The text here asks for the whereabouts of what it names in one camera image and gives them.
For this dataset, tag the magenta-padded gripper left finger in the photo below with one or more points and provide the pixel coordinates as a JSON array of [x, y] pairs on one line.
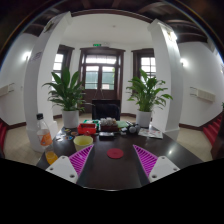
[[63, 168]]

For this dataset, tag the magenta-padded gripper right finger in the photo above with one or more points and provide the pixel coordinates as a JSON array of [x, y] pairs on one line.
[[161, 168]]

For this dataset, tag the orange drink plastic bottle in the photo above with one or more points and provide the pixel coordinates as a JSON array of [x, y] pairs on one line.
[[44, 136]]

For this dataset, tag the pale yellow cup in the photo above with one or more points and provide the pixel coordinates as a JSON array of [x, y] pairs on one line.
[[82, 143]]

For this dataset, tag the white printed magazine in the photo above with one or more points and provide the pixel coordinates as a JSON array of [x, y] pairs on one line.
[[151, 133]]

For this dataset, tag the red box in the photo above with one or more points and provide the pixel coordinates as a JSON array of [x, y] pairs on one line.
[[86, 129]]

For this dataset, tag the flat round red coaster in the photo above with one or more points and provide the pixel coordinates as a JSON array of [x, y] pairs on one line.
[[115, 153]]

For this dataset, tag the black round device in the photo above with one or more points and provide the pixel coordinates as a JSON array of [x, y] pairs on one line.
[[133, 128]]

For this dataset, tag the flat black case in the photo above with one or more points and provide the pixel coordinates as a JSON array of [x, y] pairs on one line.
[[106, 135]]

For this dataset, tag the green and white box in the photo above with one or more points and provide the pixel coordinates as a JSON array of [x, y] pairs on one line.
[[95, 122]]

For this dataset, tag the brown box with white items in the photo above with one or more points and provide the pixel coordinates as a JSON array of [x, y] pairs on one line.
[[109, 125]]

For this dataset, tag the black chair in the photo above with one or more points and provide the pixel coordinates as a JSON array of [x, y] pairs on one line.
[[106, 110]]

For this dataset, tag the potted plant in white pot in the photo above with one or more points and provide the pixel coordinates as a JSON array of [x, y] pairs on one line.
[[146, 95], [68, 93]]

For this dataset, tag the dark wooden double door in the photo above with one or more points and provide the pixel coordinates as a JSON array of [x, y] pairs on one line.
[[100, 76]]

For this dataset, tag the dark framed window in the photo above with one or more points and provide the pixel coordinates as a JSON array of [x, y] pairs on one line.
[[59, 63], [146, 63]]

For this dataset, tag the green exit sign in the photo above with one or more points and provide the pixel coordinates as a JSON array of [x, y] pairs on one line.
[[97, 45]]

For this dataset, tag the white wall radiator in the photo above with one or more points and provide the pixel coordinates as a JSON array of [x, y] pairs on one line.
[[6, 89], [203, 94]]

